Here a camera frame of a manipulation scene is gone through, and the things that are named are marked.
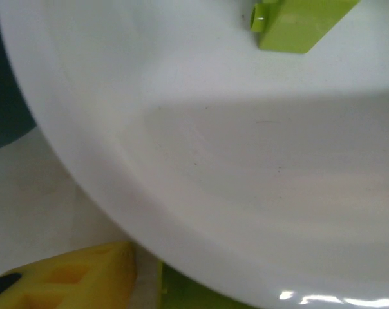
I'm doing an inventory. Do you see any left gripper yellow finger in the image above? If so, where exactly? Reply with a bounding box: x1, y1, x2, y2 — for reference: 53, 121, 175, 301
0, 241, 138, 309

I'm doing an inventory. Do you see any lime green lego brick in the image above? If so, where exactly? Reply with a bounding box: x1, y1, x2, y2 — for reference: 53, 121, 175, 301
157, 260, 247, 309
249, 0, 361, 54

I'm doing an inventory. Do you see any white bowl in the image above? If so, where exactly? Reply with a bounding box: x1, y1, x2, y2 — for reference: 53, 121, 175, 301
0, 0, 389, 309

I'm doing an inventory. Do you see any teal plastic container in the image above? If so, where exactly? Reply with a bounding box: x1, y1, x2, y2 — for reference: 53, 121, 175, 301
0, 0, 38, 153

